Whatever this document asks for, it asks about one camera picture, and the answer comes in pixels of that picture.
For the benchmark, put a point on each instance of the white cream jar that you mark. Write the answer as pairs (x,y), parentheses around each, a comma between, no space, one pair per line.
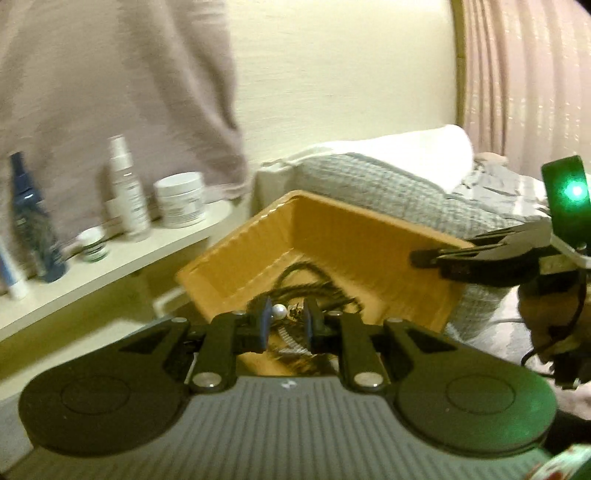
(180,201)

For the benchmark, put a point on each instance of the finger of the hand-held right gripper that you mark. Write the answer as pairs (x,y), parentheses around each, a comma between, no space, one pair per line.
(521,235)
(485,265)

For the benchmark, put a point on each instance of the patterned cloth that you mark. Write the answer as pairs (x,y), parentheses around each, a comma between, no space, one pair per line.
(565,464)

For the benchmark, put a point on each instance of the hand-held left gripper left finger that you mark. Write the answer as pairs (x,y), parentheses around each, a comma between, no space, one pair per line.
(266,323)

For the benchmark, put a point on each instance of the clear spray bottle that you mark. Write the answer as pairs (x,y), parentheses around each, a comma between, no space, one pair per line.
(127,194)

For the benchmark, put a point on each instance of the person's right hand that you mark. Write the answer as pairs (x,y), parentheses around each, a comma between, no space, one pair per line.
(549,318)

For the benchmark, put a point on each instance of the white tube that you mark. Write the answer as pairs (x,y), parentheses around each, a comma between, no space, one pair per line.
(11,277)

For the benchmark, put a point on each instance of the mauve fleece towel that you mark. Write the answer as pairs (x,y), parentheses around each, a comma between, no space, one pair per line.
(115,69)

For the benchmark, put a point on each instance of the grey woven pillow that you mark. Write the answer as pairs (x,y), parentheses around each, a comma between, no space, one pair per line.
(369,180)

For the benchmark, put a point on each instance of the pink curtain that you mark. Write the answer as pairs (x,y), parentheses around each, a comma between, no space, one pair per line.
(521,69)

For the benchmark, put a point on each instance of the white quilted pillow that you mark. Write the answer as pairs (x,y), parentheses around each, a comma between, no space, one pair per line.
(415,147)

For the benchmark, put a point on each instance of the small green jar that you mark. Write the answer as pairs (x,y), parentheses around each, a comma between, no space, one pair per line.
(93,247)

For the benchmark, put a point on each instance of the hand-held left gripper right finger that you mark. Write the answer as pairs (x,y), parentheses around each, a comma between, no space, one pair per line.
(308,325)

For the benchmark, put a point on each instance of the yellow plastic tray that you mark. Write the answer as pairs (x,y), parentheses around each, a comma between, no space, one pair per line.
(346,230)

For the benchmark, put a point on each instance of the lavender bed blanket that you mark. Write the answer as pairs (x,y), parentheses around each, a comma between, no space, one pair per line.
(498,189)

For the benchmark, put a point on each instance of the cream shelf unit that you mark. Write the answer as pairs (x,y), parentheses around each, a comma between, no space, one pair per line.
(152,249)

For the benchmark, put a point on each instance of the dark blue bottle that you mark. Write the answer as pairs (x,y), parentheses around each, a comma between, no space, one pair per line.
(37,230)

